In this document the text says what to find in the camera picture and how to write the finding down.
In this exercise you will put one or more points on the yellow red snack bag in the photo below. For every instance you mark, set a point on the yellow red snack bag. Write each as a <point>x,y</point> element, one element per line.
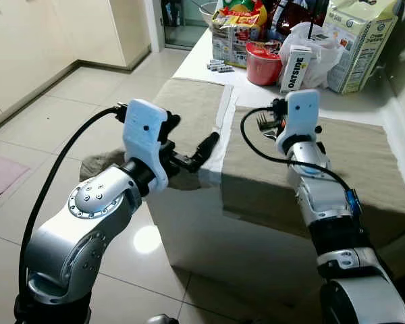
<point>239,12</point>

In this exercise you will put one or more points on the white plastic bag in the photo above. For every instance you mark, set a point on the white plastic bag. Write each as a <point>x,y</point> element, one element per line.
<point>327,50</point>

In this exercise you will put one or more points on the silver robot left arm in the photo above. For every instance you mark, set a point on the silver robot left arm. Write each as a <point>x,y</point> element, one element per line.
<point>74,250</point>

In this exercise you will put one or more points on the glass door with white frame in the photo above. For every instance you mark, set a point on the glass door with white frame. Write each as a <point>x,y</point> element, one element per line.
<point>182,23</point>

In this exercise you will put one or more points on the pink floor mat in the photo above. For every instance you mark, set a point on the pink floor mat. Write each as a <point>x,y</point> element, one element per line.
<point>3,179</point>

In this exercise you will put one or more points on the white bowl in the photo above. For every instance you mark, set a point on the white bowl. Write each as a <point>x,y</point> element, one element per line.
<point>206,10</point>

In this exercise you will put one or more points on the printed cardboard food box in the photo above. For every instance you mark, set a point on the printed cardboard food box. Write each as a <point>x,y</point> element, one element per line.
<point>226,47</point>

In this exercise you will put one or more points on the cream kitchen cabinet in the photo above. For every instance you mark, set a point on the cream kitchen cabinet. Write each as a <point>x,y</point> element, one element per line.
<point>54,40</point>

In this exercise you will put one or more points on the white Oatside drink carton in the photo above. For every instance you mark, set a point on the white Oatside drink carton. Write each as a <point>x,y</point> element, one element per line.
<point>295,71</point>

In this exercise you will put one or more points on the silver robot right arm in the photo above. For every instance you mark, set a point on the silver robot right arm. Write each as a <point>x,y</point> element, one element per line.
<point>324,196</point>

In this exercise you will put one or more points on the grey robot left leg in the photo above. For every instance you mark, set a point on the grey robot left leg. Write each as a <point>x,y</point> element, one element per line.
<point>162,319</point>

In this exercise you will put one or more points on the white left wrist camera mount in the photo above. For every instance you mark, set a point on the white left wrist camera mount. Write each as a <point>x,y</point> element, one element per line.
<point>145,128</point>

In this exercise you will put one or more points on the white table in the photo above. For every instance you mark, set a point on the white table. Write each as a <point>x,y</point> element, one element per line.
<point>209,236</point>

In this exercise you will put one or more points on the beige cloth placemat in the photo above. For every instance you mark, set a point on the beige cloth placemat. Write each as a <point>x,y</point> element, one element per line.
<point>364,155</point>
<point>189,101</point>

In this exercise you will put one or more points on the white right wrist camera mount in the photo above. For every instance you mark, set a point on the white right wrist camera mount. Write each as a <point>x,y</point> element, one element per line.
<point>300,115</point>

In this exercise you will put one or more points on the red plastic cup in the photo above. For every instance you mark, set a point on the red plastic cup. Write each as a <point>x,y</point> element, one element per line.
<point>263,67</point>

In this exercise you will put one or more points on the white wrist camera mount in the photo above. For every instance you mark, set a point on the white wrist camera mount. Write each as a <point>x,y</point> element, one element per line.
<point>300,115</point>
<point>145,128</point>

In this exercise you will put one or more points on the thin black stick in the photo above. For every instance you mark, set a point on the thin black stick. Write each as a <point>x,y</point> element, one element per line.
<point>310,28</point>

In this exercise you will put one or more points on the small grey batteries pack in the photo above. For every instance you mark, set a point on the small grey batteries pack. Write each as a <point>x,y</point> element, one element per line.
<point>220,65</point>

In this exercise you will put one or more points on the green white cream crackers box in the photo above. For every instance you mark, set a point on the green white cream crackers box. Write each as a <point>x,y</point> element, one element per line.
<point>361,47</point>

